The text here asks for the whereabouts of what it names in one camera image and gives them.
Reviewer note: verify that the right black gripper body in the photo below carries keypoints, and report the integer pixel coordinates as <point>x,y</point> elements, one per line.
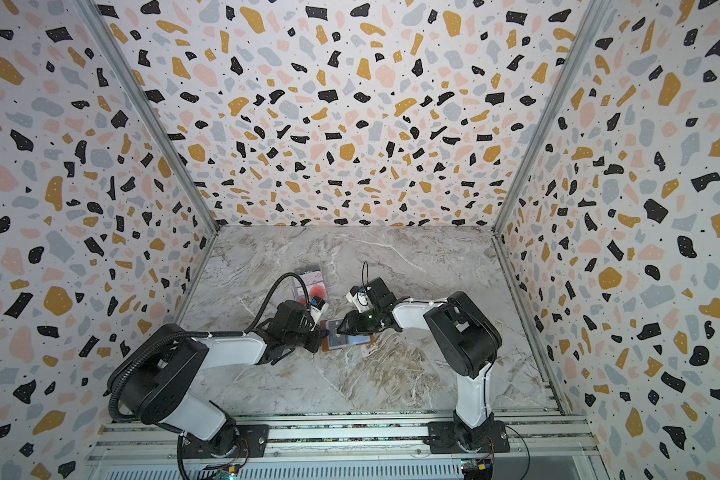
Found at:
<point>355,321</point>

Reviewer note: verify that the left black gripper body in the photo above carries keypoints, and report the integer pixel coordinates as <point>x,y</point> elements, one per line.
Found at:
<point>306,337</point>

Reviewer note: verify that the brown leather card holder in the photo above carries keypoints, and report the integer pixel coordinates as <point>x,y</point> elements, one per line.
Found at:
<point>365,339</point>

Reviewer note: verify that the black VIP card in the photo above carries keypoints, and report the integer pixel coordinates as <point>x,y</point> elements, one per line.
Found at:
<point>335,341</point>

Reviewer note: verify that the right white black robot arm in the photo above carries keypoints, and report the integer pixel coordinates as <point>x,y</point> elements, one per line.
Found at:
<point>467,339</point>

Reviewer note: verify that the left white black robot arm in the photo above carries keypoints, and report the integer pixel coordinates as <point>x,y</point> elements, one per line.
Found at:
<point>153,384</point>

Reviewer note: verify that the clear plastic card box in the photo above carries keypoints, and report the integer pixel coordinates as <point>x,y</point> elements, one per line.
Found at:
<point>309,275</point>

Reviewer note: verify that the white ventilation grille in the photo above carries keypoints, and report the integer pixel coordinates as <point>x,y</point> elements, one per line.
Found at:
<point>394,469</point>

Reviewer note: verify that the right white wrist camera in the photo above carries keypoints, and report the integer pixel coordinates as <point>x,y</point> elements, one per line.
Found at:
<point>358,297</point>

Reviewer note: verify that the aluminium mounting rail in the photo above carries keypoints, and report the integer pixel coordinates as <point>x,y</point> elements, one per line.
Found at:
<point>353,437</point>

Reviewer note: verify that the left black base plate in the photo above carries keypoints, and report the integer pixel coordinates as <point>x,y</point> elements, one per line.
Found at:
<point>239,442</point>

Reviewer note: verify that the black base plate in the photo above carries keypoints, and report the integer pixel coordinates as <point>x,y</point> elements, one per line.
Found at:
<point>239,442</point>
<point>457,438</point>

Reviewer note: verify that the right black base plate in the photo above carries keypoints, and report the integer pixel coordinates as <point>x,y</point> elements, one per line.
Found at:
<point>457,438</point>

